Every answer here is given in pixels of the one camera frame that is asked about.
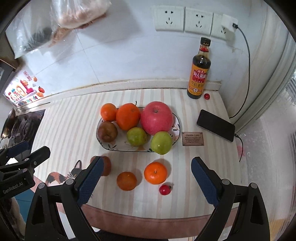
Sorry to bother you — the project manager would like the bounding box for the clear plastic bag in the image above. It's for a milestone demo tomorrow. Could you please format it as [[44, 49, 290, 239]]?
[[5, 0, 111, 59]]

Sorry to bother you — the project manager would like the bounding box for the small green apple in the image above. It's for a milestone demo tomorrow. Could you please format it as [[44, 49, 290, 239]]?
[[126, 127, 147, 146]]

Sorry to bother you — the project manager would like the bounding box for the black charging cable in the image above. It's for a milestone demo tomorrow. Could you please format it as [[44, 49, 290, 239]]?
[[229, 22, 251, 163]]

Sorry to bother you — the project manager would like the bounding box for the bright orange tangerine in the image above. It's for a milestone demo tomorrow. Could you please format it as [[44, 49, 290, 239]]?
[[144, 162, 168, 185]]

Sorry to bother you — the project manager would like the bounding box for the large orange with stem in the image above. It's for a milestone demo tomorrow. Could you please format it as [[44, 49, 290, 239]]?
[[115, 103, 140, 131]]

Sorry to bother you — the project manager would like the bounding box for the colourful sticker sheet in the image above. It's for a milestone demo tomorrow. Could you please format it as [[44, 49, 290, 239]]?
[[3, 70, 46, 108]]

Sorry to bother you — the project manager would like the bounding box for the black smartphone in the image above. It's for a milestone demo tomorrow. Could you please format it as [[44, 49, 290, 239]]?
[[197, 109, 235, 142]]

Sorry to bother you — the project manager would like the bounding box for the large green apple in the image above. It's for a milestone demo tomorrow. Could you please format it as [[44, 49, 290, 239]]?
[[151, 131, 173, 155]]

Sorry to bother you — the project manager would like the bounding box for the small red fruit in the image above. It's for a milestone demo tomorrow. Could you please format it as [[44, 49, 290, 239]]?
[[159, 184, 172, 195]]

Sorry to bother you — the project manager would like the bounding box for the white wall socket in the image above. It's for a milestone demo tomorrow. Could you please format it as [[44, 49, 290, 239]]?
[[153, 6, 184, 32], [211, 13, 234, 41], [185, 7, 213, 36]]

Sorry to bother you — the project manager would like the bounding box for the red bottle cap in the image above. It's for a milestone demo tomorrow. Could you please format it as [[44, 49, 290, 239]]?
[[204, 93, 210, 100]]

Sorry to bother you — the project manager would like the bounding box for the small orange on plate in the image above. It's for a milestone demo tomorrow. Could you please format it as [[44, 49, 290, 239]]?
[[100, 103, 117, 122]]

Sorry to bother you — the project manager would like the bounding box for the dark orange tangerine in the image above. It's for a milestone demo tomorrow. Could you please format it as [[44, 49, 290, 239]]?
[[116, 172, 137, 191]]

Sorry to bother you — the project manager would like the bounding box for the floral oval fruit plate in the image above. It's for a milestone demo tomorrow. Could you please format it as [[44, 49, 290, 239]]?
[[96, 106, 181, 153]]

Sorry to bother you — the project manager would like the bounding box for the brown label patch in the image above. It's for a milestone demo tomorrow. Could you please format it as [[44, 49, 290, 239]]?
[[182, 132, 204, 146]]

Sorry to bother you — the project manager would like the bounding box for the white charger plug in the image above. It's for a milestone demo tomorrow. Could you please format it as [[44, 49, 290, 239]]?
[[221, 14, 238, 34]]

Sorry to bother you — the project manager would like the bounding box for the brown red apple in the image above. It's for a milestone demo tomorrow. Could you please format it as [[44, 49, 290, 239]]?
[[97, 121, 118, 143], [90, 156, 111, 176]]

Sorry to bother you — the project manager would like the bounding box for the right white wall socket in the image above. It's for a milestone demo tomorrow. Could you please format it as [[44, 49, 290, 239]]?
[[211, 13, 234, 41]]

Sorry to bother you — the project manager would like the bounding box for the soy sauce bottle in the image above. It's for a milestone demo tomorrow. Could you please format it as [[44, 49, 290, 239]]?
[[187, 37, 211, 99]]

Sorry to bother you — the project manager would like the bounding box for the large red apple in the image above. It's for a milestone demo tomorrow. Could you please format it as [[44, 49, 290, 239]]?
[[140, 101, 174, 136]]

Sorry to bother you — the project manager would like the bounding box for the left white wall socket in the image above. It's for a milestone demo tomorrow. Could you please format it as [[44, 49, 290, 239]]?
[[153, 6, 184, 32]]

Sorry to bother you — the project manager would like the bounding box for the brown red apple on plate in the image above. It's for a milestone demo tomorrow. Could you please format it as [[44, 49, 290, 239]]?
[[97, 121, 118, 143]]

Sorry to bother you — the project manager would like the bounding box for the middle white wall socket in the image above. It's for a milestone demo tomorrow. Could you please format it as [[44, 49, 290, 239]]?
[[185, 7, 213, 36]]

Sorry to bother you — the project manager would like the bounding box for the striped cat tablecloth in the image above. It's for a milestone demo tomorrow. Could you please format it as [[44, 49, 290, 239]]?
[[32, 89, 243, 238]]

